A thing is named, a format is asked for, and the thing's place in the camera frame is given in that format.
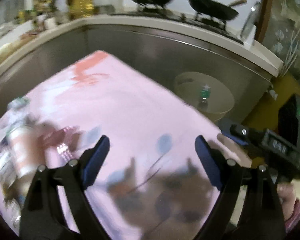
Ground clear bottle green label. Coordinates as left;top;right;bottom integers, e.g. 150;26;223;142
199;84;211;103

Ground pink paper cup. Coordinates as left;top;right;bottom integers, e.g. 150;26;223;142
7;125;45;178

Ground white green snack bag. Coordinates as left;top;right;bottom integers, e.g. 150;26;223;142
7;97;30;120

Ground white paper cup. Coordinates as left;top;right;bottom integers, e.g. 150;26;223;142
0;147;17;193

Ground beige trash bin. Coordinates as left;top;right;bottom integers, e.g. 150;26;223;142
174;72;235;122

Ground person right hand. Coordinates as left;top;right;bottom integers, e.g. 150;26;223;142
277;183;300;220

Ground pink floral tablecloth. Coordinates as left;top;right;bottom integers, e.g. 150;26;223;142
0;50;253;240

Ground gas stove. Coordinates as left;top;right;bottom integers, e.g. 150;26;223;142
108;5;243;45

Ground black frying pan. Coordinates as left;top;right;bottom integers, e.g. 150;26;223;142
189;0;247;21

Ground large yellow oil bottle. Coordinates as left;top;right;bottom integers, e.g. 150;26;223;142
70;0;94;18

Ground white plastic jug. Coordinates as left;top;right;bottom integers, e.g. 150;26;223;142
55;0;70;24

